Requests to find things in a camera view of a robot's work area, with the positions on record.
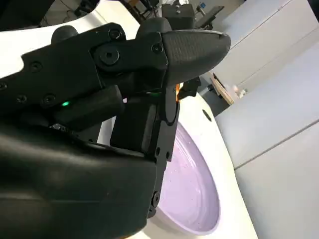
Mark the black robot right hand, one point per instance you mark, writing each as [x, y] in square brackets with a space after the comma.
[74, 174]

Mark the wooden board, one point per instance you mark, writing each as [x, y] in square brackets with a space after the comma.
[223, 90]

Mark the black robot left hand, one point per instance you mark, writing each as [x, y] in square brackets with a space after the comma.
[190, 87]

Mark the lilac plate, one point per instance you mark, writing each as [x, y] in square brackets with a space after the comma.
[189, 186]

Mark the orange and white bread roll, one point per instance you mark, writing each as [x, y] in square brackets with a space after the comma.
[178, 95]

